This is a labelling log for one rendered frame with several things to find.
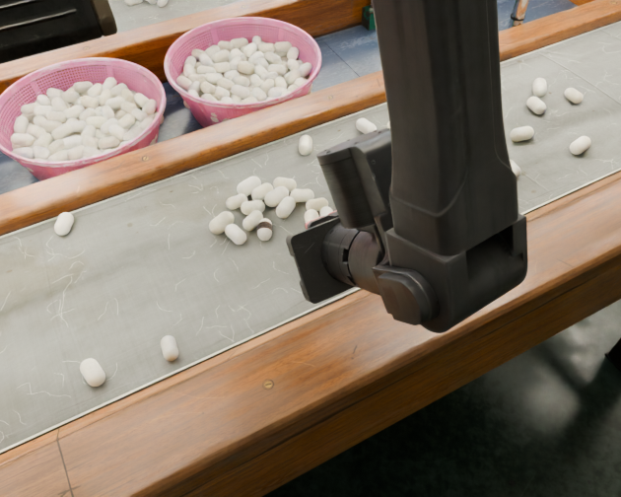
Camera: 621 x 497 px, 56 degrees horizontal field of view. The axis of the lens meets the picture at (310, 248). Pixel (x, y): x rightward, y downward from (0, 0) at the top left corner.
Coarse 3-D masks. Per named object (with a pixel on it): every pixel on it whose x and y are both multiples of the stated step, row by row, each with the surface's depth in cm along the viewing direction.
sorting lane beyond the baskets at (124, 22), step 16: (112, 0) 117; (144, 0) 117; (176, 0) 117; (192, 0) 117; (208, 0) 117; (224, 0) 117; (240, 0) 117; (128, 16) 113; (144, 16) 113; (160, 16) 113; (176, 16) 113
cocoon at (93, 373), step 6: (84, 360) 63; (90, 360) 63; (96, 360) 64; (84, 366) 63; (90, 366) 63; (96, 366) 63; (84, 372) 62; (90, 372) 62; (96, 372) 62; (102, 372) 63; (90, 378) 62; (96, 378) 62; (102, 378) 62; (90, 384) 62; (96, 384) 62
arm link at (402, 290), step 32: (384, 128) 43; (320, 160) 42; (352, 160) 40; (384, 160) 39; (352, 192) 41; (384, 192) 39; (352, 224) 42; (384, 224) 39; (384, 256) 40; (384, 288) 38; (416, 288) 35; (416, 320) 36
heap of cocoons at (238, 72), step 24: (216, 48) 106; (240, 48) 108; (264, 48) 105; (288, 48) 106; (192, 72) 100; (216, 72) 102; (240, 72) 104; (264, 72) 101; (288, 72) 104; (216, 96) 98; (240, 96) 97; (264, 96) 96; (216, 120) 95
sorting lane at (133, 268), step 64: (512, 64) 102; (576, 64) 102; (320, 128) 91; (512, 128) 91; (576, 128) 91; (128, 192) 82; (192, 192) 82; (320, 192) 82; (0, 256) 75; (64, 256) 75; (128, 256) 75; (192, 256) 75; (256, 256) 75; (0, 320) 69; (64, 320) 69; (128, 320) 69; (192, 320) 69; (256, 320) 69; (0, 384) 63; (64, 384) 63; (128, 384) 63; (0, 448) 59
